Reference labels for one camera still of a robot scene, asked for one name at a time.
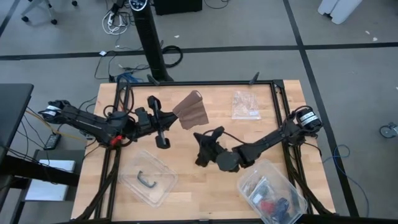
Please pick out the black desk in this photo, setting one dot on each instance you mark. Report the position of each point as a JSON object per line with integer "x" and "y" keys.
{"x": 15, "y": 109}

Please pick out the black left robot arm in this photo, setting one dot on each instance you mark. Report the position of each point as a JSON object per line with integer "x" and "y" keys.
{"x": 87, "y": 123}

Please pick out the black power adapter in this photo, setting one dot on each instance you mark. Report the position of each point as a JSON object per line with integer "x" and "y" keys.
{"x": 52, "y": 141}

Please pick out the tan elastic bandage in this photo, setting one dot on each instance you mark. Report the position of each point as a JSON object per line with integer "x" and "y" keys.
{"x": 192, "y": 115}

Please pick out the grey chair base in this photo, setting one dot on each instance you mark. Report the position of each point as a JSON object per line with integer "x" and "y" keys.
{"x": 53, "y": 21}

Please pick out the black cabinet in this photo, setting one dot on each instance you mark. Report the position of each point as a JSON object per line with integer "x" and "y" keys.
{"x": 177, "y": 6}

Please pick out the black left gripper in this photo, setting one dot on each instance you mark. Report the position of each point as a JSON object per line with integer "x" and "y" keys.
{"x": 144, "y": 119}

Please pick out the blue item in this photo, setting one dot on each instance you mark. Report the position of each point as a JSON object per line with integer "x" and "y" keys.
{"x": 283, "y": 208}

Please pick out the black aluminium table frame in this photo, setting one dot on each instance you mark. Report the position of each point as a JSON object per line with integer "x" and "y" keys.
{"x": 202, "y": 83}

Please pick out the black packet white label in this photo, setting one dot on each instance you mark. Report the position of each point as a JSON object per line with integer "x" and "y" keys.
{"x": 261, "y": 189}

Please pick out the red item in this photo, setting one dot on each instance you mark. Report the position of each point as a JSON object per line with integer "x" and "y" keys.
{"x": 268, "y": 207}

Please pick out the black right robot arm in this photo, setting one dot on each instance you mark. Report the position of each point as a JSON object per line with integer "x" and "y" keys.
{"x": 264, "y": 144}

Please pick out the white power strip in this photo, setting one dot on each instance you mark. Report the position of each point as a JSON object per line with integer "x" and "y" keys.
{"x": 110, "y": 19}

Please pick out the white plastic object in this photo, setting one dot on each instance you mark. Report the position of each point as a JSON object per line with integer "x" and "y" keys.
{"x": 339, "y": 9}

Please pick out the clear plastic zip bag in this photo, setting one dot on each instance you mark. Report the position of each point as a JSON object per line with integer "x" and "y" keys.
{"x": 245, "y": 105}

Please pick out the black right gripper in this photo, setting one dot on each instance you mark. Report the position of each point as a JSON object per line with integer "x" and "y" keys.
{"x": 213, "y": 149}

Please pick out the black tower fan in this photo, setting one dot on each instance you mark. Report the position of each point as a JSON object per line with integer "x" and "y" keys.
{"x": 150, "y": 40}

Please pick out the clear plastic storage box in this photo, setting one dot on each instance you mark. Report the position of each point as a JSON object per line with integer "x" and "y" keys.
{"x": 273, "y": 177}

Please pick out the grey caster wheel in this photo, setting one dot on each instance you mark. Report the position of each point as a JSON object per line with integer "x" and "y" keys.
{"x": 388, "y": 130}

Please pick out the grey cabinet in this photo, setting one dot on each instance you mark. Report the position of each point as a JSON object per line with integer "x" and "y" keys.
{"x": 53, "y": 166}

